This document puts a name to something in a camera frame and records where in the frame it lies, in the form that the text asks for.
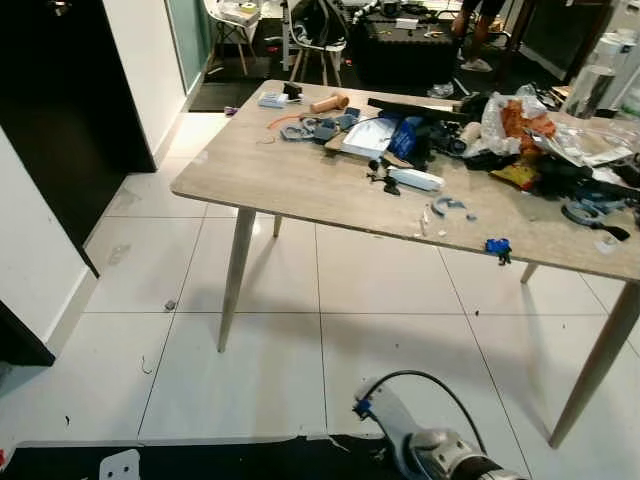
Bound crumpled clear plastic wrap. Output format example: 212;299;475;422
535;118;640;169

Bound yellow snack packet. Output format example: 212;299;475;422
489;159;542;192

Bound small blue plastic part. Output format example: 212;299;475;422
485;237;514;265

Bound clear bag with orange contents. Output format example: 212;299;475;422
478;91;558;158

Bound grey curved plastic piece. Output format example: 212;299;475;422
430;196;473;222

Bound white plastic tube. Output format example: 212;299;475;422
389;167;445;192

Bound blue plastic packet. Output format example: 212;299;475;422
387;117;428;162

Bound person legs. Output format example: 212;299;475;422
449;0;507;74

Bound long black flat bar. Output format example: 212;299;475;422
366;96;463;114

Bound small black gadget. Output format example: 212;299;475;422
366;159;402;197

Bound black low workbench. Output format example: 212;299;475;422
349;14;462;88

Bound light wooden table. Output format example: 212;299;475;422
170;79;640;450

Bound grey clamp parts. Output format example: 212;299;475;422
279;116;343;143

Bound white chair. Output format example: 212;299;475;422
204;0;264;77

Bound black floor mat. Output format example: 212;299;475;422
0;434;426;480

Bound black door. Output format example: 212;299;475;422
0;0;157;278

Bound grey ring with black handle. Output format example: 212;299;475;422
560;199;633;242

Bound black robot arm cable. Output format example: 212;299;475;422
360;370;489;453

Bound white metal bracket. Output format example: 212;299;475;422
99;449;142;480

